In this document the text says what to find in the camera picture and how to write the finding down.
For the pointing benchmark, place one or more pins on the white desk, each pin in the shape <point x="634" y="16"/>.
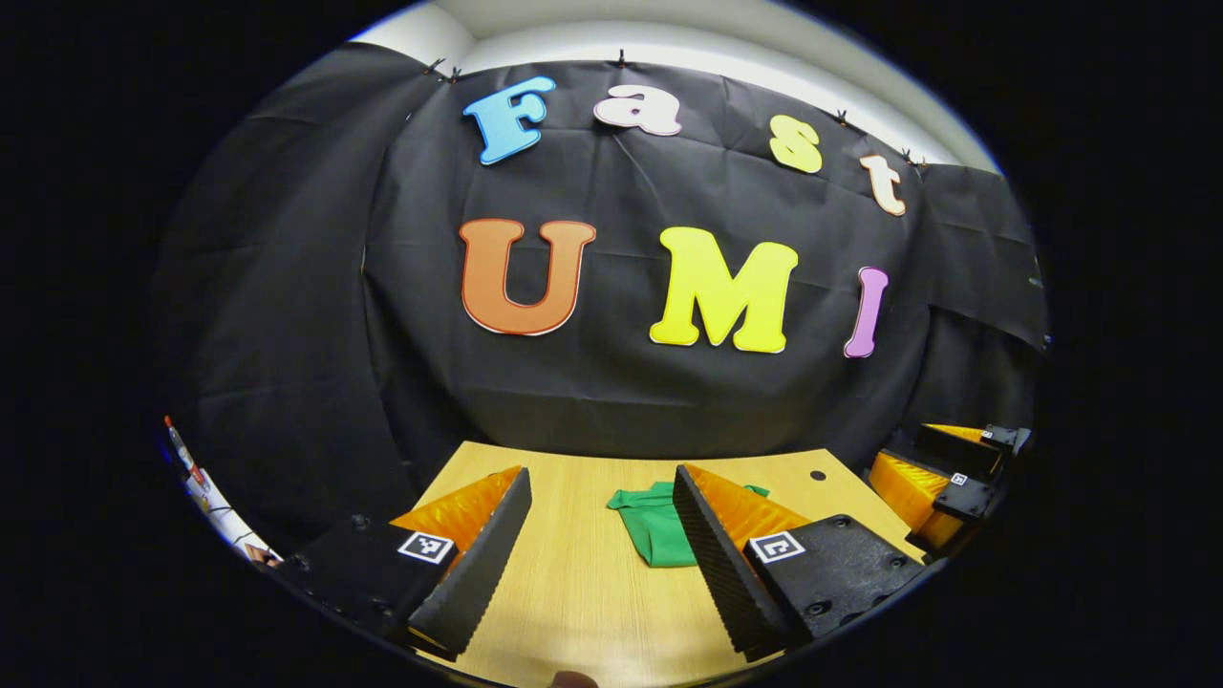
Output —
<point x="225" y="521"/>

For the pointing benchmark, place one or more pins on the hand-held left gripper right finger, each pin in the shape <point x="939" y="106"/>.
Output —
<point x="721" y="573"/>

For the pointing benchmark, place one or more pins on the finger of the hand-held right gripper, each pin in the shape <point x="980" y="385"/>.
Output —
<point x="955" y="449"/>
<point x="970" y="497"/>

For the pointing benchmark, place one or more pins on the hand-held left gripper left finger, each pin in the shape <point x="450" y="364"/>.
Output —
<point x="478" y="573"/>

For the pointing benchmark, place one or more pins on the green T-shirt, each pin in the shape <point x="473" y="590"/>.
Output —
<point x="654" y="530"/>

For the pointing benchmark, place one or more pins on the clear bottle with red cap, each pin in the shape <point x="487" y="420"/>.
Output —
<point x="183" y="449"/>

